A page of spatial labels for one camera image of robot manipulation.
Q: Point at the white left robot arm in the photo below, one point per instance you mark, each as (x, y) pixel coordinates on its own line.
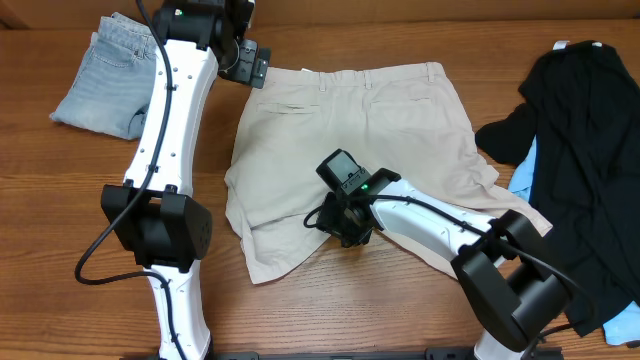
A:
(153, 213)

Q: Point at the light blue garment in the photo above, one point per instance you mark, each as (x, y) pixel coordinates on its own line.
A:
(623, 329)

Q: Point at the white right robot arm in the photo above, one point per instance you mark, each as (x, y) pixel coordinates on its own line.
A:
(500, 263)

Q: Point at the folded light blue jeans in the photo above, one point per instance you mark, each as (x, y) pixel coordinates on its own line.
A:
(113, 86)

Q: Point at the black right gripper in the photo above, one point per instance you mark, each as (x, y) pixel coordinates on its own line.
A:
(330, 221)

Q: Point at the black shirt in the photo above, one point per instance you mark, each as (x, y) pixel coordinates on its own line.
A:
(581, 111)

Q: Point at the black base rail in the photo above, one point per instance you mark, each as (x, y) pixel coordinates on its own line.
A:
(390, 354)

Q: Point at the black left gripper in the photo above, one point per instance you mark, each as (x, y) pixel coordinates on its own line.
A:
(251, 70)

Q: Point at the beige khaki shorts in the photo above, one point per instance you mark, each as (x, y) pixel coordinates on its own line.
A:
(407, 118)

